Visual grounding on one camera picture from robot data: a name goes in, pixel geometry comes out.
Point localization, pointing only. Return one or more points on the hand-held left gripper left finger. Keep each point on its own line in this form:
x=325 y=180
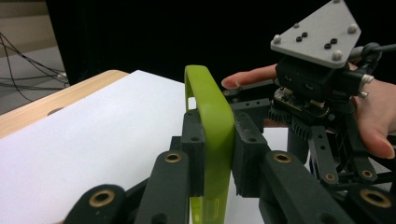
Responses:
x=194 y=155

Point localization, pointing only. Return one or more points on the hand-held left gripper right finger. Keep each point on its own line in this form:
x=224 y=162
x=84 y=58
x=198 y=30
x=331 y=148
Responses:
x=249 y=161

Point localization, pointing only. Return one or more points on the green cartoon phone case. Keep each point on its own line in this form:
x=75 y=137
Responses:
x=214 y=124

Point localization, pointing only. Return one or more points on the white table cover sheet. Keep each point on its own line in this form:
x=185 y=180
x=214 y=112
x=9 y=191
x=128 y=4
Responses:
x=77 y=140

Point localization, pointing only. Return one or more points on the black curtain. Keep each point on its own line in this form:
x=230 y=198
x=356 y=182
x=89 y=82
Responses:
x=140 y=31

